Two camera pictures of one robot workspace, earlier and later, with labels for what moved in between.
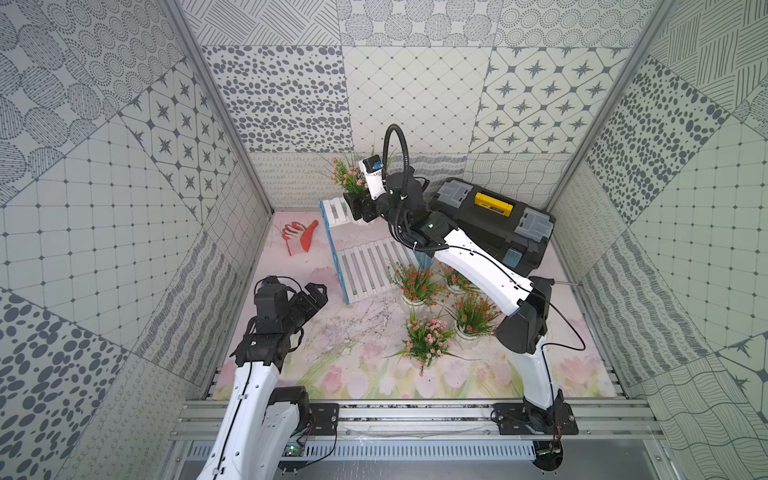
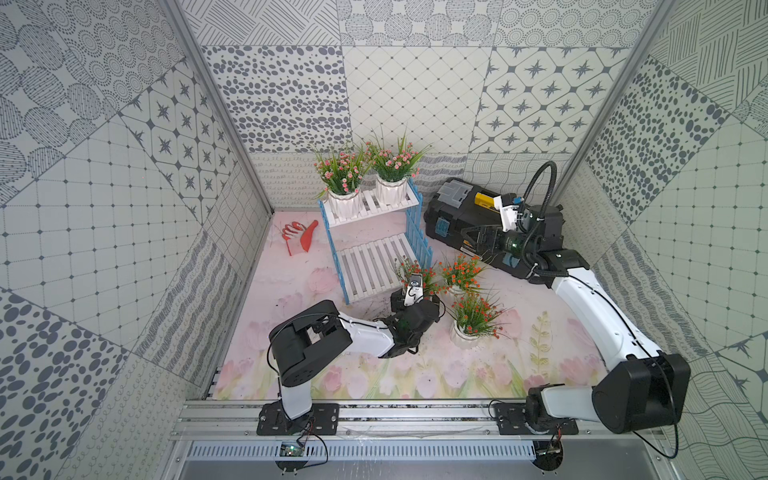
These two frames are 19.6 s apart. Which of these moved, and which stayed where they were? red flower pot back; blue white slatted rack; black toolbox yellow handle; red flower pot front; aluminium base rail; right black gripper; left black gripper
Moved: right black gripper; left black gripper
Stayed: red flower pot back; red flower pot front; blue white slatted rack; aluminium base rail; black toolbox yellow handle
